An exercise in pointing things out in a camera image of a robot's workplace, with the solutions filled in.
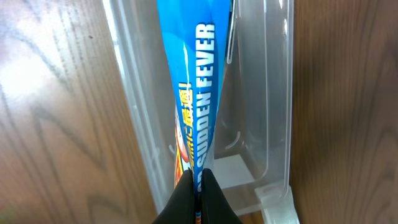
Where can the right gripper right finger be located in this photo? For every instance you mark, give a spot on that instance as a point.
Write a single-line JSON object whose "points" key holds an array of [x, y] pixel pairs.
{"points": [[215, 208]]}

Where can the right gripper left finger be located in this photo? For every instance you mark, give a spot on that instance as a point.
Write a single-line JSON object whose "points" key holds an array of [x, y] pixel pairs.
{"points": [[180, 209]]}

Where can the clear plastic container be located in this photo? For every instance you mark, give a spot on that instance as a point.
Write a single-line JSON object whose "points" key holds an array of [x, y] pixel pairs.
{"points": [[250, 157]]}

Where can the blue fever patch box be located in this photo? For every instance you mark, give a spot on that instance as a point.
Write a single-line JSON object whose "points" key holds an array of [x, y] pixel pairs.
{"points": [[195, 36]]}

